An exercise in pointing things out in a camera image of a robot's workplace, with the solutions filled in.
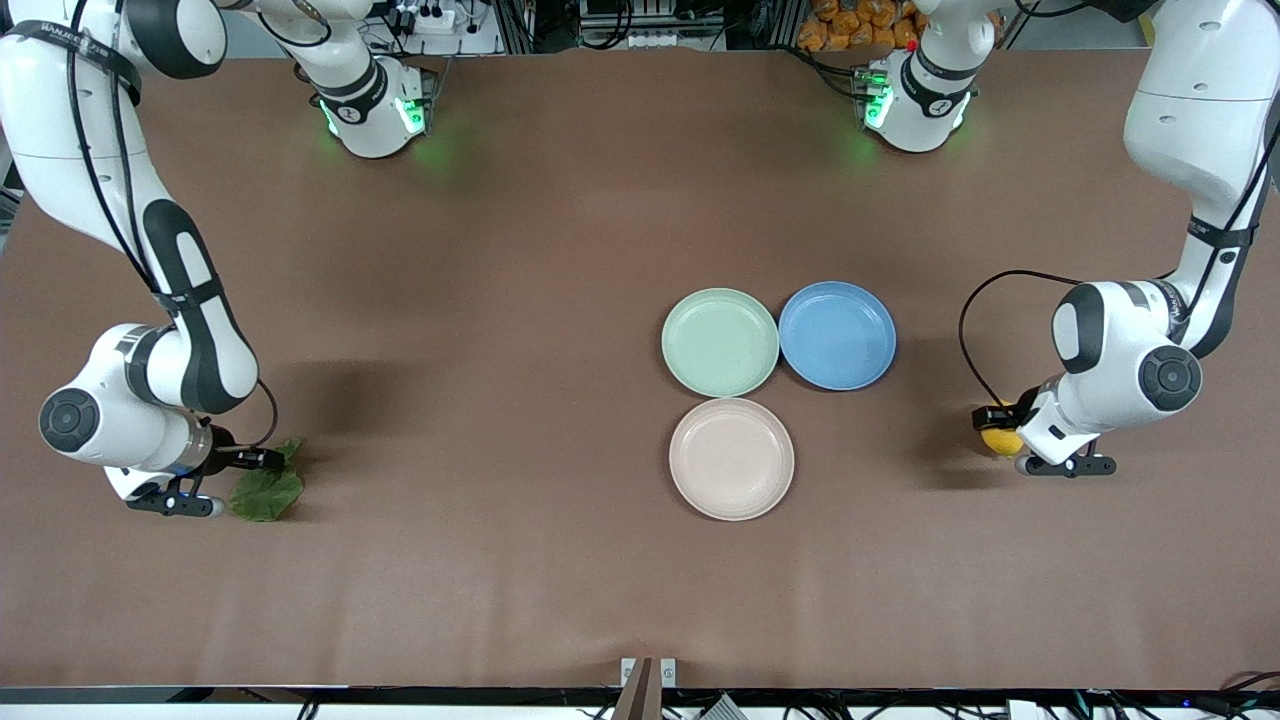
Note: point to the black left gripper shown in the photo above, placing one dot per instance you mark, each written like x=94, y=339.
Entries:
x=1022, y=412

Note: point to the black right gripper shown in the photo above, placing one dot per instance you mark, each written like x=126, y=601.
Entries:
x=226, y=455

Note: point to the yellow lemon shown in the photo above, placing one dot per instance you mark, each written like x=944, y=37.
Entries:
x=1000, y=442

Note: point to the green lettuce leaf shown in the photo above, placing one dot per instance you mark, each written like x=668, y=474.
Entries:
x=265, y=495

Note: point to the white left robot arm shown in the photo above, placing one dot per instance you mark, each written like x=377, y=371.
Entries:
x=1200, y=110

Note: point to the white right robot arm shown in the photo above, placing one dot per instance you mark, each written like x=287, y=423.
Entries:
x=60, y=150

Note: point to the blue round plate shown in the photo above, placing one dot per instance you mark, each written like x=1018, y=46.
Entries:
x=837, y=336

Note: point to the beige round plate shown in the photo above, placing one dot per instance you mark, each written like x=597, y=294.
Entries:
x=731, y=460

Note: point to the mint green round plate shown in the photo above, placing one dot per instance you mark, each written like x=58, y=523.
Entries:
x=720, y=342

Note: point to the orange snack bag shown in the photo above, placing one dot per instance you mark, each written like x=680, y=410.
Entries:
x=860, y=25

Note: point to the brown angled bar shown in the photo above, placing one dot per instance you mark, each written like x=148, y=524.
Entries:
x=638, y=692

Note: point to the white power strip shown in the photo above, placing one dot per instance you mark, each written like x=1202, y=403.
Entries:
x=420, y=15

